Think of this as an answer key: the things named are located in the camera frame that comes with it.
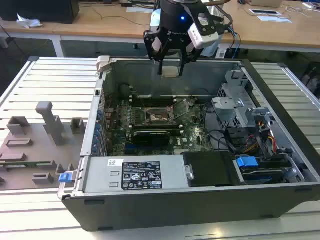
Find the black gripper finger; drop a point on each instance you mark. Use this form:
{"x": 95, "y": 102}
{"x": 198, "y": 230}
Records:
{"x": 148, "y": 45}
{"x": 181, "y": 66}

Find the silver CPU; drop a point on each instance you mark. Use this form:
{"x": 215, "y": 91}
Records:
{"x": 171, "y": 73}

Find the metal locking lever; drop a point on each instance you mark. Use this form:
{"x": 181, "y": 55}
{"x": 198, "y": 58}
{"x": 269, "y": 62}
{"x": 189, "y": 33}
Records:
{"x": 142, "y": 103}

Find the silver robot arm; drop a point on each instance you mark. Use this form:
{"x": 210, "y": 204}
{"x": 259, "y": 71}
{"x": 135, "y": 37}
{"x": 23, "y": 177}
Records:
{"x": 212, "y": 48}

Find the black RAM slot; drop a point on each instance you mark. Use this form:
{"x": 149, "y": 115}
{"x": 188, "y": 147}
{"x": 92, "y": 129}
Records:
{"x": 155, "y": 103}
{"x": 155, "y": 99}

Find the CPU socket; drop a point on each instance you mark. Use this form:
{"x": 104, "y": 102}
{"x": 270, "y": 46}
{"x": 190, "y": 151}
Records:
{"x": 156, "y": 117}

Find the blue expansion slot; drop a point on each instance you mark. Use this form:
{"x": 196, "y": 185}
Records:
{"x": 131, "y": 150}

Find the wooden desk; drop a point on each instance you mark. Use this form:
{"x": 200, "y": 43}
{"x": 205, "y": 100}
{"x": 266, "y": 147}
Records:
{"x": 100, "y": 25}

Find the metal drive cage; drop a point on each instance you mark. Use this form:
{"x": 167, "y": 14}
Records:
{"x": 225, "y": 110}

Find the green motherboard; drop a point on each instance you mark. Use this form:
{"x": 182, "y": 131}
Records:
{"x": 190, "y": 140}

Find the flat tablet device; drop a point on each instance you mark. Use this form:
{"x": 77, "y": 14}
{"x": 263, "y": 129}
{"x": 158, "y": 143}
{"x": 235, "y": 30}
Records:
{"x": 263, "y": 11}

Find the white paper sheet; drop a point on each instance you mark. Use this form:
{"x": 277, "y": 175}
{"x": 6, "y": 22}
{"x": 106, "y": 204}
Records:
{"x": 275, "y": 19}

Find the black plastic shroud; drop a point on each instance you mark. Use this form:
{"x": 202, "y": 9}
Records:
{"x": 212, "y": 170}

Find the hard disk in blue carrier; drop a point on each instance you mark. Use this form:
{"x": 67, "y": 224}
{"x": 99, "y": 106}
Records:
{"x": 246, "y": 162}

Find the black box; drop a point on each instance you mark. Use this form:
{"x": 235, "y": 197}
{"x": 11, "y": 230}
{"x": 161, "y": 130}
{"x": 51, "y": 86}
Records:
{"x": 37, "y": 10}

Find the crumpled white paper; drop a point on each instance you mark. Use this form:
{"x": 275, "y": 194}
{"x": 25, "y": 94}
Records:
{"x": 27, "y": 22}

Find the silver power supply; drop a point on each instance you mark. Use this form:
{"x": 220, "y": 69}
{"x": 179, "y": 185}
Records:
{"x": 100, "y": 175}

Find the grey-brown parts rack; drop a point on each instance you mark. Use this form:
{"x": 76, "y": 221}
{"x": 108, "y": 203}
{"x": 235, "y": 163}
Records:
{"x": 50, "y": 150}

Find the blue case latch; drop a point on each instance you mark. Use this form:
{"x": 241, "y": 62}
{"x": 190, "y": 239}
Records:
{"x": 64, "y": 177}

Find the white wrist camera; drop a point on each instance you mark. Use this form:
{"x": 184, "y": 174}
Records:
{"x": 203, "y": 37}

